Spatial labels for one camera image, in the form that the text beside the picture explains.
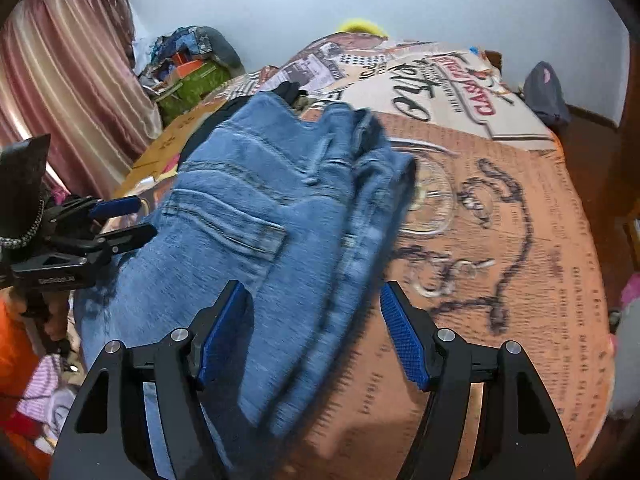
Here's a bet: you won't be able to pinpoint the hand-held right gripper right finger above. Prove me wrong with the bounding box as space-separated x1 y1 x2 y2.
380 281 577 480

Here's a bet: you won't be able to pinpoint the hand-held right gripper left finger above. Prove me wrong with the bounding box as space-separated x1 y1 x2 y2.
50 280 256 480

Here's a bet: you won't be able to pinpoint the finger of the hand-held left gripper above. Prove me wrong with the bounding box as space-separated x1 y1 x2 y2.
85 223 159 257
64 196 142 222

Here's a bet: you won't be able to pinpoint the blue denim pants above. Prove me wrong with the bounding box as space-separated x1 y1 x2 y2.
75 92 418 480

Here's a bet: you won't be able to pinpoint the person's left hand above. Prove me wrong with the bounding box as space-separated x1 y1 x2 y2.
42 296 71 347

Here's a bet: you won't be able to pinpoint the person's orange clothing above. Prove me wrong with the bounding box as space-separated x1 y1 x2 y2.
0 292 57 480

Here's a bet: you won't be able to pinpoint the printed blanket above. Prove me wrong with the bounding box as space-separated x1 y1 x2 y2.
115 32 618 480

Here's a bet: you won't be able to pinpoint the pink striped cloth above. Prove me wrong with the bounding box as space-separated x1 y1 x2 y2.
17 354 77 443

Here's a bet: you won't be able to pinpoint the pink striped curtain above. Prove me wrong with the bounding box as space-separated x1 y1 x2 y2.
0 0 164 199

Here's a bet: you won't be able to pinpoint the pile of colourful clothes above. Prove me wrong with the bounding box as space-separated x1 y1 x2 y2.
152 25 246 75

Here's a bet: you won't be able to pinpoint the black cloth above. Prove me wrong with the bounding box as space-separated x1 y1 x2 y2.
180 79 302 161

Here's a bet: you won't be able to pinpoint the pink toy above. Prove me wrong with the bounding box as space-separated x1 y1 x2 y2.
620 274 640 312

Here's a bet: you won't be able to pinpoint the grey backpack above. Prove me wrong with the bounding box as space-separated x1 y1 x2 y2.
522 61 572 126

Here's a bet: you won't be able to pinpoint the yellow pillow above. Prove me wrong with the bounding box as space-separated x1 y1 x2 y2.
337 18 390 40

